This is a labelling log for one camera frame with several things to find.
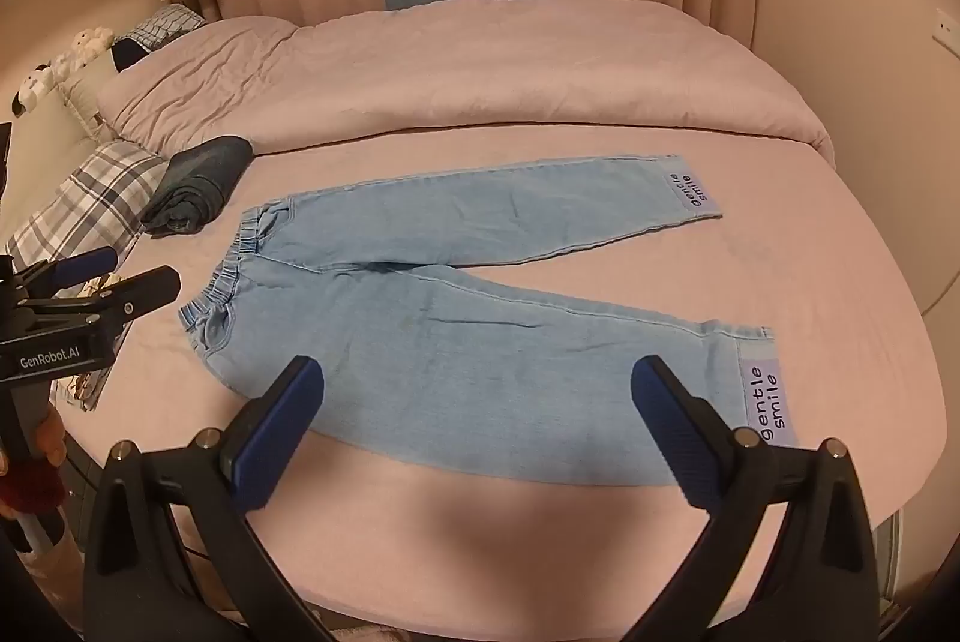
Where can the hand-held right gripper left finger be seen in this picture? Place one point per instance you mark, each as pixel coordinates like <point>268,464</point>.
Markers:
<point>289,409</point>

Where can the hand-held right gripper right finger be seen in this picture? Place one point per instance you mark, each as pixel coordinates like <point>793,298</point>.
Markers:
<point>664,409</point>

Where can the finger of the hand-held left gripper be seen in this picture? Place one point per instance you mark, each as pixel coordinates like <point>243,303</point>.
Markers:
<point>90,263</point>
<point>139,293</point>

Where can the light blue denim pants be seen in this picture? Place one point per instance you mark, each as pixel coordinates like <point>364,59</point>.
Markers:
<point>450,342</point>

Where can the person's left hand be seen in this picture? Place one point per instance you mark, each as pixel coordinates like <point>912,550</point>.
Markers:
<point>49,439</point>

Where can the magazine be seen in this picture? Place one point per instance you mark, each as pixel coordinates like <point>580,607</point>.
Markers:
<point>82,394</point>

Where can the plaid pillow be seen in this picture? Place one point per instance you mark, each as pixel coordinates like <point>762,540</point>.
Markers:
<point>82,199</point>

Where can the dark folded garment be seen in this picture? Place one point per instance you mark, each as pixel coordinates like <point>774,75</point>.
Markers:
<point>195,184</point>

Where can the white plush toy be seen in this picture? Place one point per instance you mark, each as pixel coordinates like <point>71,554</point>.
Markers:
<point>31,87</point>
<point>86,46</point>

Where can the plaid cloth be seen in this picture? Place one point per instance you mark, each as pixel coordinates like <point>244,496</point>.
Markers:
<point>161,27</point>

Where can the pink duvet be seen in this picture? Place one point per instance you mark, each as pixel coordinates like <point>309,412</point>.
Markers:
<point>487,72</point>

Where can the white wall socket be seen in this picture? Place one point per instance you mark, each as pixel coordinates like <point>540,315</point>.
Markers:
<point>945,25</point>

